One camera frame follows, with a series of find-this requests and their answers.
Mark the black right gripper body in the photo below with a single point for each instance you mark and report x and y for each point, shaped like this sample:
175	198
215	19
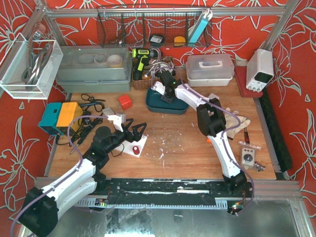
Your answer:
164	76

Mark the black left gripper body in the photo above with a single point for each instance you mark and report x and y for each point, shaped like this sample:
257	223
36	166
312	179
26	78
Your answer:
129	132

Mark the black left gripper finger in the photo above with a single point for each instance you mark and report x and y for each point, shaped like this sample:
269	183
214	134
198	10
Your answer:
138	130
127	124

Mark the red coil spring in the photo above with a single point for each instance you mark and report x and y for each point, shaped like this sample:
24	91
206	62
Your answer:
136	150

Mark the clear small parts box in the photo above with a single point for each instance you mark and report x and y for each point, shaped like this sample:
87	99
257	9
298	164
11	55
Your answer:
108	113

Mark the red cube power socket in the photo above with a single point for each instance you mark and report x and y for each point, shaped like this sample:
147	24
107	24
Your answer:
125	102

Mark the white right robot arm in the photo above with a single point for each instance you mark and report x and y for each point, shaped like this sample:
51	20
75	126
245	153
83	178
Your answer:
211	123

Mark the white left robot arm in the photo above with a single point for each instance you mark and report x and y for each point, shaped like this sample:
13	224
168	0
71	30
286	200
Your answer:
42	208

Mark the white peg base board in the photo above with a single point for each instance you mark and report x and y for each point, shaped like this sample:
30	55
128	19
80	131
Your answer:
126	147

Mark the teal plastic tray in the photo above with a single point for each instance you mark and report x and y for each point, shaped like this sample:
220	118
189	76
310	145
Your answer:
156	105

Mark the woven wicker basket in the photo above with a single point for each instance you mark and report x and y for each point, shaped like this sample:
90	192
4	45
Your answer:
148	77

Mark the white lidded storage box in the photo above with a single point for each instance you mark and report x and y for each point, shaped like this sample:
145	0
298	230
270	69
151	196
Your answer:
209	70

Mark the yellow tape measure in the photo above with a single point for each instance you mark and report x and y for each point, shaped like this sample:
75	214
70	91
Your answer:
179	41

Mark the yellow device box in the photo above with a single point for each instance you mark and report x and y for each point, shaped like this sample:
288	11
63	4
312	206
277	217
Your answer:
69	112

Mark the white work glove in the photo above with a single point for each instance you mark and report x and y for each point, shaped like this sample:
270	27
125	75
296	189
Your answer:
231	121

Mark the grey plastic storage box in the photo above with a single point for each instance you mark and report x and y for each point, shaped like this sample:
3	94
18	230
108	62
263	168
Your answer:
93	69

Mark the teal device box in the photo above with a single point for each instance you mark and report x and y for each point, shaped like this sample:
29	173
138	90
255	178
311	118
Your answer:
50	117

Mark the blue white power strip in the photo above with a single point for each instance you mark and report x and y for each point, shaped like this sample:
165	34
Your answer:
196	30

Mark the small red screwdriver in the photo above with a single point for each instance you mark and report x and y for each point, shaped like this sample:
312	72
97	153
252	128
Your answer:
246	136

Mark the white power supply unit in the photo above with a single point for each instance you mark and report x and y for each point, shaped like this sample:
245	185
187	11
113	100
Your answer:
259	70

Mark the small grey gadget package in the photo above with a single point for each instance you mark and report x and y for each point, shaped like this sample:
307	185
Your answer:
247	157

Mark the clear acrylic bin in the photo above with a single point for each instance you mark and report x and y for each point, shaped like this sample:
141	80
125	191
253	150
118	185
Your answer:
28	69

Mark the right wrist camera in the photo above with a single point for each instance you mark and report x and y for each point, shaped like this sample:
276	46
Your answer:
158	87

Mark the yellow green cordless drill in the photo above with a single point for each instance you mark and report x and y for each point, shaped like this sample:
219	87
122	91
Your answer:
143	57

